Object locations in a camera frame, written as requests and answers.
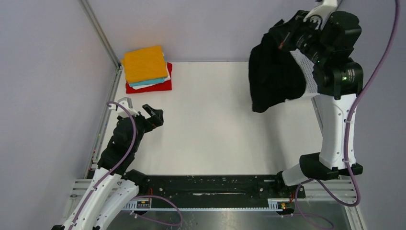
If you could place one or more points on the white folded t shirt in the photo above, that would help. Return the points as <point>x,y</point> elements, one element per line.
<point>139,85</point>

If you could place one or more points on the slotted cable duct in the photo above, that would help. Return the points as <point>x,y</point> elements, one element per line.
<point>270,205</point>

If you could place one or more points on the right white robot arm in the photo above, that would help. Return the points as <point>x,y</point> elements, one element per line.
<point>328,44</point>

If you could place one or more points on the aluminium frame rail left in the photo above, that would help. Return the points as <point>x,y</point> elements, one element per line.
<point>110,83</point>

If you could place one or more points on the orange folded t shirt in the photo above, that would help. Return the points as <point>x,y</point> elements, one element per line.
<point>144,64</point>

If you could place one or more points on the teal folded t shirt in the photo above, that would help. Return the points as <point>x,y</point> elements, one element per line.
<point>147,82</point>

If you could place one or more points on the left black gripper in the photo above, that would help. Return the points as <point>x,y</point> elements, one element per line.
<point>156,119</point>

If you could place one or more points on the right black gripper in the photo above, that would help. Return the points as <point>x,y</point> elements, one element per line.
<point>285,33</point>

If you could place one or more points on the red folded t shirt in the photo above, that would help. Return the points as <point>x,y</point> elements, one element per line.
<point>165,86</point>

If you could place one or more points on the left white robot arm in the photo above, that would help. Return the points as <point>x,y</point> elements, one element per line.
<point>96,209</point>

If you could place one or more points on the white plastic basket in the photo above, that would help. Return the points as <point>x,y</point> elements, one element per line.
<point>307,68</point>

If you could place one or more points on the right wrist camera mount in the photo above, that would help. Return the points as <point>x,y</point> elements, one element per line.
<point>324,9</point>

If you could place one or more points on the black t shirt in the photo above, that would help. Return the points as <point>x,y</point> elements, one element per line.
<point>274,75</point>

